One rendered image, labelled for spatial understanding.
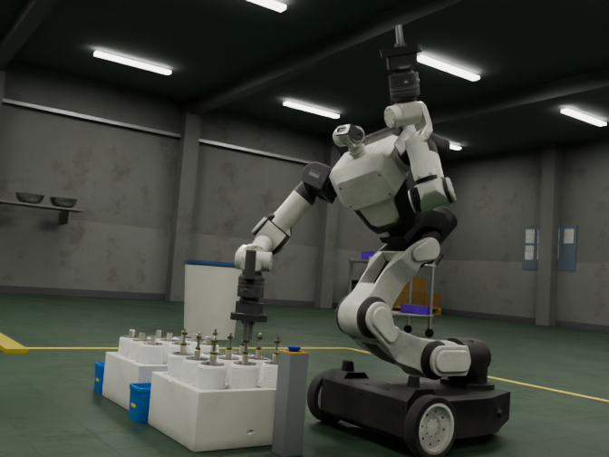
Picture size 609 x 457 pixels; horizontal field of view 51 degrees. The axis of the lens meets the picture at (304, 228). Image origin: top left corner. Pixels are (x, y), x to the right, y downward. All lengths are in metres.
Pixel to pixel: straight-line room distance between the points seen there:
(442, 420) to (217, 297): 3.44
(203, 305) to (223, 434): 3.38
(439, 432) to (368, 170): 0.88
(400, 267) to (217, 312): 3.28
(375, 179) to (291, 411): 0.81
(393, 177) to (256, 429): 0.94
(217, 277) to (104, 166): 6.78
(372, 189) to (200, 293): 3.37
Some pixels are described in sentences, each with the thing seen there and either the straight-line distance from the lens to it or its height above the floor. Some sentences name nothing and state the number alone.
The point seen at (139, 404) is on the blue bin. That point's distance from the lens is 2.40.
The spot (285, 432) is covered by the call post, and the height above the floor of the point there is 0.07.
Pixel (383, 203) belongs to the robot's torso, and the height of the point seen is 0.82.
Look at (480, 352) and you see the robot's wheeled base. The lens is 2.62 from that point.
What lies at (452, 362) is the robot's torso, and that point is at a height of 0.28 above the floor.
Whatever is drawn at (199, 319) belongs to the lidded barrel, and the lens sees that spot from 5.42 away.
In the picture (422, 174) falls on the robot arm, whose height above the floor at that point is 0.87.
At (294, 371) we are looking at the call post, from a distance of 2.01.
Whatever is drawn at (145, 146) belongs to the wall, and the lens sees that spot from 12.19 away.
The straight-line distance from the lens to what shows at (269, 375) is 2.18.
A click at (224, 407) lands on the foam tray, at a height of 0.13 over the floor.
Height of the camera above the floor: 0.53
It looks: 5 degrees up
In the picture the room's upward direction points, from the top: 4 degrees clockwise
